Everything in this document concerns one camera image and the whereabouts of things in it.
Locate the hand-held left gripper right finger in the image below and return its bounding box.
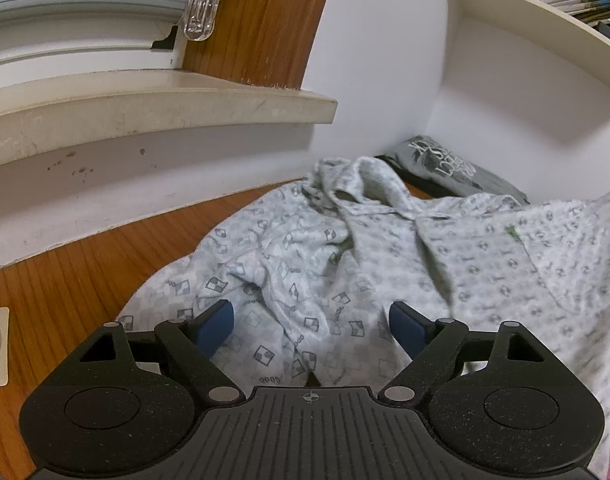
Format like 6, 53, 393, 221
379, 301, 546, 406

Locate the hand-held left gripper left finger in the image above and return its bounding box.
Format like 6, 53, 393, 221
80, 299, 246, 406

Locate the white patterned shirt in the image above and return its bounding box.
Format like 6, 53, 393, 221
118, 156, 610, 480

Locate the grey printed folded t-shirt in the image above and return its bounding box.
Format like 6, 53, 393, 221
380, 135, 530, 206

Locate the beige window sill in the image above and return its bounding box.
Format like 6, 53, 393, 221
0, 69, 338, 171

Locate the white bookshelf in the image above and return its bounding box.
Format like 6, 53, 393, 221
425, 0, 610, 196

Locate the grey window blind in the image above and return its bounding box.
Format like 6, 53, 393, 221
0, 0, 206, 81

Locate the wooden window frame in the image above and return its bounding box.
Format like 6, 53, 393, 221
182, 0, 341, 92

